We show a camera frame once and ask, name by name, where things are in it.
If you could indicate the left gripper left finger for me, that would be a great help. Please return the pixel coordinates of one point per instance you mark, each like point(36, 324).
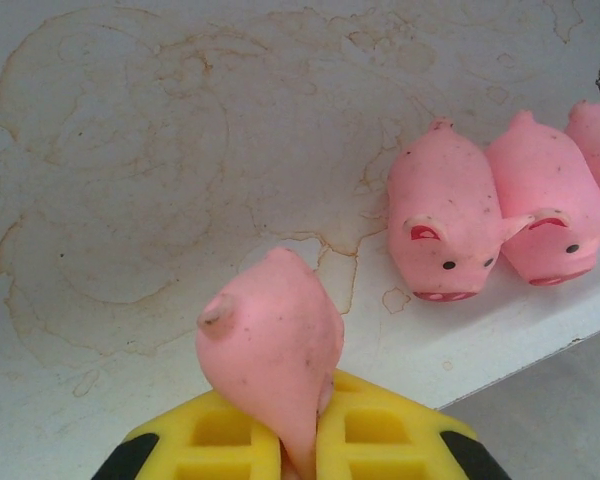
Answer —
point(180, 440)

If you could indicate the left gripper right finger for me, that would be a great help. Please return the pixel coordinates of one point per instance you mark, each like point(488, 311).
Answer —
point(420, 440)

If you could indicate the white two-tier shelf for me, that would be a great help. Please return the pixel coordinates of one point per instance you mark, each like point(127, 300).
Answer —
point(130, 175)

